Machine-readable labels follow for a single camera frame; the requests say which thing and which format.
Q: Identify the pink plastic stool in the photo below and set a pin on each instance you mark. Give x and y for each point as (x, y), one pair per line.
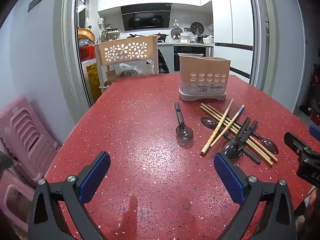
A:
(27, 132)
(15, 200)

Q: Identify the white rice cooker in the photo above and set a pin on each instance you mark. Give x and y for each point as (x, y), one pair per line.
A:
(208, 39)

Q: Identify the beige plastic utensil holder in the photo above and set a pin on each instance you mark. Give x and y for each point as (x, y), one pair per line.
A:
(203, 66)

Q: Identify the black built-in oven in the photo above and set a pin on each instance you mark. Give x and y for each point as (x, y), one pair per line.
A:
(190, 55)

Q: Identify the yellow oil bottle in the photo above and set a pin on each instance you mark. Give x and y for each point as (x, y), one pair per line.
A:
(93, 80)

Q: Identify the black wok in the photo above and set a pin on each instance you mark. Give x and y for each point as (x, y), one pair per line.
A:
(160, 35)

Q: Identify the white refrigerator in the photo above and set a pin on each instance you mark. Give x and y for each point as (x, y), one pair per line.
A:
(232, 17)

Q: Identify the dark translucent plastic spoon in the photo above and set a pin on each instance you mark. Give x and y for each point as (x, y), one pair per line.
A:
(252, 128)
(232, 150)
(270, 146)
(208, 123)
(183, 132)

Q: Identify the white electric steamer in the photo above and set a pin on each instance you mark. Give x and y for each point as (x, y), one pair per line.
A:
(185, 37)

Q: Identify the blue patterned wooden chopstick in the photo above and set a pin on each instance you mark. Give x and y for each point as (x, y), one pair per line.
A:
(240, 111)

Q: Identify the gold metal basin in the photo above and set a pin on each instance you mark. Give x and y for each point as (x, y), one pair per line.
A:
(86, 33)

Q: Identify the brown wooden chopstick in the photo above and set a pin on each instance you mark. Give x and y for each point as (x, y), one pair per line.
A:
(211, 110)
(215, 109)
(206, 111)

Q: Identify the silver sliding door frame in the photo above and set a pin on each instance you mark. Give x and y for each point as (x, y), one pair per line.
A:
(67, 30)

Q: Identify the dark wall panel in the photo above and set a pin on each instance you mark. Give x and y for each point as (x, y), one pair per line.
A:
(36, 1)

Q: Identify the red plastic basket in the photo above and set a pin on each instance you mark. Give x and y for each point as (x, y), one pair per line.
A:
(87, 53)

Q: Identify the black patterned bag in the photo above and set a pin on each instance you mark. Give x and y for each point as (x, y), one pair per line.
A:
(163, 62)

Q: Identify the black range hood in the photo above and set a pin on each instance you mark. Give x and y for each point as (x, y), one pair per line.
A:
(145, 20)

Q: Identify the black round pan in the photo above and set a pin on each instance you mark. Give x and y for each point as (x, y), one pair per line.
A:
(196, 27)

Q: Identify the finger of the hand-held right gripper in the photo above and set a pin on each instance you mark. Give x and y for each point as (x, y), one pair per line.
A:
(314, 131)
(295, 142)

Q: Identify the beige flower cutout cart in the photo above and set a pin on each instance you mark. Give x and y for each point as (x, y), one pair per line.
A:
(125, 48)

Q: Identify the light bamboo chopstick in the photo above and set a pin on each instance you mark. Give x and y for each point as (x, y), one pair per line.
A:
(217, 127)

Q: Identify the dark red object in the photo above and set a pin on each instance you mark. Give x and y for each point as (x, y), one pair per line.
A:
(313, 92)

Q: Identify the clear plastic bag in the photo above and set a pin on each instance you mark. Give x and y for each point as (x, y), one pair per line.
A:
(130, 70)

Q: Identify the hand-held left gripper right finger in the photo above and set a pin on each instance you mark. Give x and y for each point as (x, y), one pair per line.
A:
(230, 180)

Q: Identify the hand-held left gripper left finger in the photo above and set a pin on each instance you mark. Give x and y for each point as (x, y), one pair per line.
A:
(95, 177)

